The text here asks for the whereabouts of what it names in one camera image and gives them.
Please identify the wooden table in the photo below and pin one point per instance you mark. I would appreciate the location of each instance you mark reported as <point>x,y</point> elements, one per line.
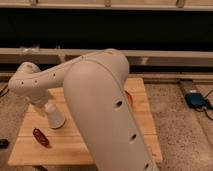
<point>66,146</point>

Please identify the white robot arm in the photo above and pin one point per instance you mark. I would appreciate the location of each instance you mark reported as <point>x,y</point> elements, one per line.
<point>93,86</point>

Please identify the black object on floor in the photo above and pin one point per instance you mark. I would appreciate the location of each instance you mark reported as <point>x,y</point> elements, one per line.
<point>4,143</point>

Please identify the red chili pepper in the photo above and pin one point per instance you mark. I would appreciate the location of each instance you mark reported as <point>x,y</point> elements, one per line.
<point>40,137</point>

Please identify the blue device on floor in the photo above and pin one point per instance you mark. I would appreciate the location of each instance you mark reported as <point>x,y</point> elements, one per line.
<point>195,100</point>

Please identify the orange bowl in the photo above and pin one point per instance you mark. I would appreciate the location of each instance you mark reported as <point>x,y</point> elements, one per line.
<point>129,97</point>

